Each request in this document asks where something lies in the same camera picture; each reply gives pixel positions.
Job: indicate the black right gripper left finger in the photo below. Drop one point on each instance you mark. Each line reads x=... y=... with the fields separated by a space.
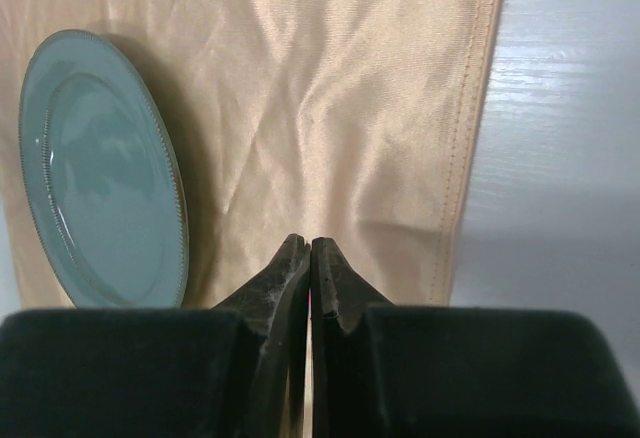
x=235 y=370

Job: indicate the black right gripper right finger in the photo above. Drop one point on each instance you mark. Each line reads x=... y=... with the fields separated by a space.
x=385 y=370

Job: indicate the teal round plate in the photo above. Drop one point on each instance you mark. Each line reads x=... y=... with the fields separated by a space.
x=101 y=176

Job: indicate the peach satin cloth napkin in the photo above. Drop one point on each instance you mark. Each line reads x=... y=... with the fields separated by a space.
x=344 y=119

